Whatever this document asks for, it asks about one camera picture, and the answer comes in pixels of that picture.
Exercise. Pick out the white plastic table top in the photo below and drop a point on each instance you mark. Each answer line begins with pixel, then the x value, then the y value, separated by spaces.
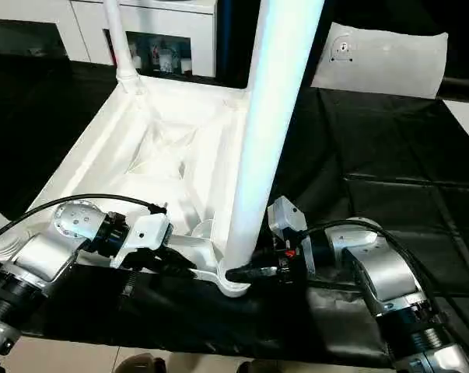
pixel 113 155

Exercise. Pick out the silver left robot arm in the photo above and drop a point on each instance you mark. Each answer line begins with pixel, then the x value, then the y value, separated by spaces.
pixel 43 248

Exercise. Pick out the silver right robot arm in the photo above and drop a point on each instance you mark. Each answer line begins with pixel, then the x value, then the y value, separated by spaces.
pixel 386 272

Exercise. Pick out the dark robot right foot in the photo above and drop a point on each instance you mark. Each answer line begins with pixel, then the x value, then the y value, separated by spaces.
pixel 251 367

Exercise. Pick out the dark robot foot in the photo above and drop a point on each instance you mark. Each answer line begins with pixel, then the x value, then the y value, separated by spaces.
pixel 142 363
pixel 251 367

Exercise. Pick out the dark robot left foot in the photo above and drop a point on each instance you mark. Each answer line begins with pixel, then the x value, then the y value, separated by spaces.
pixel 142 363

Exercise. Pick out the black work mat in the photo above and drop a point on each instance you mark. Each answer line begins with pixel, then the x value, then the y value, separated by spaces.
pixel 393 155

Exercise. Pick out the white flat board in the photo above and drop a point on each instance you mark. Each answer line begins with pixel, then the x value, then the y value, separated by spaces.
pixel 467 120

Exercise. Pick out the black box with gold label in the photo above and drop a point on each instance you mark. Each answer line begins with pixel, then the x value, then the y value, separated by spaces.
pixel 234 39

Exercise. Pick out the dark low table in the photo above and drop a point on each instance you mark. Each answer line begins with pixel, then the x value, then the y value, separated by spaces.
pixel 463 87

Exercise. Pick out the white glass-door cabinet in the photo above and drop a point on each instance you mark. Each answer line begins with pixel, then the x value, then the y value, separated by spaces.
pixel 82 23

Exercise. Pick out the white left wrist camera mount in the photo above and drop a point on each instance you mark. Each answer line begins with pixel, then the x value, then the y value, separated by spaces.
pixel 148 233

